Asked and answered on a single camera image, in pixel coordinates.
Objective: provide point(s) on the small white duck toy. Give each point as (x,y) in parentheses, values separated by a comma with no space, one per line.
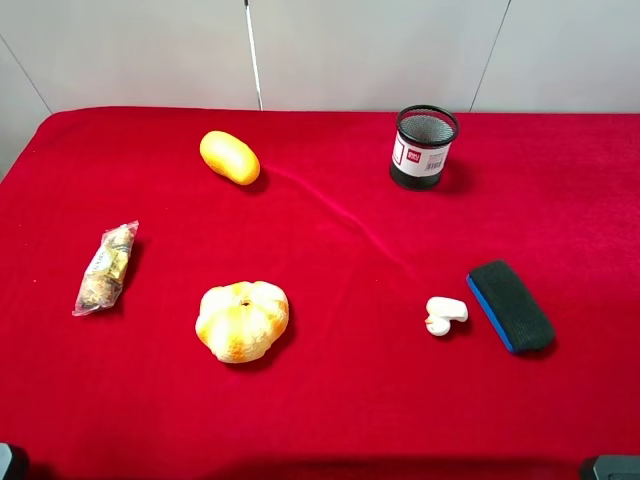
(442,311)

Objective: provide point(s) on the peeled orange toy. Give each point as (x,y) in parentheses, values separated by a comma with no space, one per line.
(239,322)

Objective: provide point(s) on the yellow oval bread roll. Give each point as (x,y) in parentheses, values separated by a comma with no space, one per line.
(229,157)

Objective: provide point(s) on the black mesh pen holder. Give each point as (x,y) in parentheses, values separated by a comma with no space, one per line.
(424,134)

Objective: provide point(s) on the red velvet table cloth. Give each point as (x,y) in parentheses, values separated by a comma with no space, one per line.
(355,387)

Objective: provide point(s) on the black blue whiteboard eraser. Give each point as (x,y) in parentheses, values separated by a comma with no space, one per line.
(519,321)

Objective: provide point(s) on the clear snack packet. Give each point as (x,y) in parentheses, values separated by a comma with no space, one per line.
(103,279)

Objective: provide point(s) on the dark base corner right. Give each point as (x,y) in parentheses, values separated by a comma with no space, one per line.
(611,467)

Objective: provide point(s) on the dark base corner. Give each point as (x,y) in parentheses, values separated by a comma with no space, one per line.
(14,462)
(611,467)

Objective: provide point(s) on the dark base corner left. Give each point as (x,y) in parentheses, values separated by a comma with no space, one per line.
(14,462)

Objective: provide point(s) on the white vertical wall rod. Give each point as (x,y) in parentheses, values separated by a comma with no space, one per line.
(253,54)

